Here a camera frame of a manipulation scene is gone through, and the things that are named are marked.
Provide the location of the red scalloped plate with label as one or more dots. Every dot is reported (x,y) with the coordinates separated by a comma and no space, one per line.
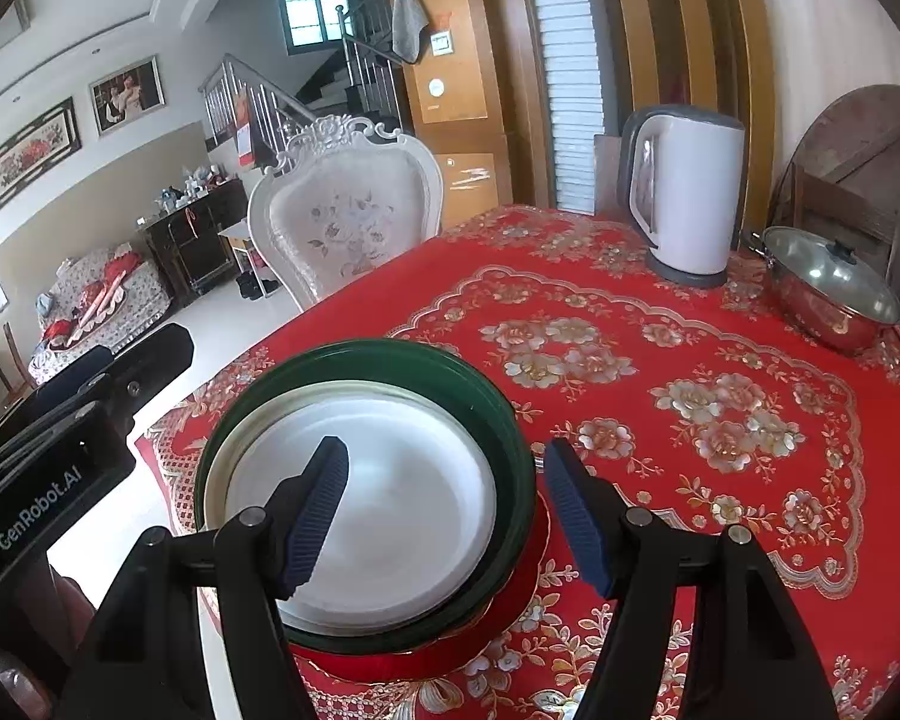
(420,660)

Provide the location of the white electric kettle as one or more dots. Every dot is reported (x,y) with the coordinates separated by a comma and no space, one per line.
(697,195)

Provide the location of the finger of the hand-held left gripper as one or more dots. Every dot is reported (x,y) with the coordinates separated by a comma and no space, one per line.
(75,375)
(161,360)

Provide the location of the red paper poster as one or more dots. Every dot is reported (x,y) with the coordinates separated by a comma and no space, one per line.
(244,131)

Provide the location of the framed photo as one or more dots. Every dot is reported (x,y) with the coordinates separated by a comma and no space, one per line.
(126,96)

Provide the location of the framed flower painting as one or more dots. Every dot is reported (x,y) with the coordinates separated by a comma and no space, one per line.
(30,157)

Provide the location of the staircase with metal railing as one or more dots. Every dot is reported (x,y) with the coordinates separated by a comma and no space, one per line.
(345,90)

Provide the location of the dark wooden cabinet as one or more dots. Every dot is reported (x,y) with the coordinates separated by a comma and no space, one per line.
(195,240)

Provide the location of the small white stool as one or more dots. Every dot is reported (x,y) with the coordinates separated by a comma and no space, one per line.
(240,247)

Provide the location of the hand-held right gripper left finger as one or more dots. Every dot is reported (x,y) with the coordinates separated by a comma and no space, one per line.
(315,517)

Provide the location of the round wooden tabletop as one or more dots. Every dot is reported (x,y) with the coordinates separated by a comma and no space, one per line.
(870,127)

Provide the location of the wooden door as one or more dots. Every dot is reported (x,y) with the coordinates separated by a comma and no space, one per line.
(457,135)

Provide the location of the grey hanging bag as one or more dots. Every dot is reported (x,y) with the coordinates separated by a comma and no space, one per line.
(409,22)

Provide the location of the floral covered sofa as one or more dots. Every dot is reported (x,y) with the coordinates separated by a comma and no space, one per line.
(120,300)

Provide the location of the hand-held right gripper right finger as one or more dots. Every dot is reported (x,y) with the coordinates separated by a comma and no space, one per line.
(577,517)

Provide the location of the stainless steel pot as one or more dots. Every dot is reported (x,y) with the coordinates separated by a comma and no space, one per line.
(817,330)

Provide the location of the white carved chair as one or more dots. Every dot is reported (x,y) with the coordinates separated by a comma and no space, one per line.
(345,217)

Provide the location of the glass pot lid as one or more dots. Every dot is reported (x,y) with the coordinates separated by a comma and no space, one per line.
(825,277)

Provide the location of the white window blinds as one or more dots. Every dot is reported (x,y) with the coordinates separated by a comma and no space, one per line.
(566,75)

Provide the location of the green framed window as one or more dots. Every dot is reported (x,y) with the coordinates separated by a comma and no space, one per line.
(315,11)

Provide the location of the brown wooden chair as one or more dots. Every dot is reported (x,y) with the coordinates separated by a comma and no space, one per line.
(847,202)

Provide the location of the small white foam bowl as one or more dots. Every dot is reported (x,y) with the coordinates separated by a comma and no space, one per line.
(390,510)

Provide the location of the red floral tablecloth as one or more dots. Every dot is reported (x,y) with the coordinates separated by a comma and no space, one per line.
(682,465)

